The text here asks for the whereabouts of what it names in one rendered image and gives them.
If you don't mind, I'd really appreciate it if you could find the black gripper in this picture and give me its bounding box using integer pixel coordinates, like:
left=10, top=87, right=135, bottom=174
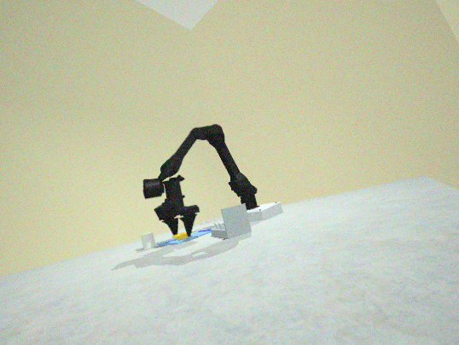
left=159, top=193, right=200, bottom=237

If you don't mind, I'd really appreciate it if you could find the yellow round plate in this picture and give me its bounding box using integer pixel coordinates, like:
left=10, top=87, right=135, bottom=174
left=171, top=232, right=188, bottom=239

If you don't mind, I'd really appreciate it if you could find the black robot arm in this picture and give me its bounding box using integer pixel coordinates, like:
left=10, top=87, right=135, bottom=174
left=142, top=124, right=260, bottom=217

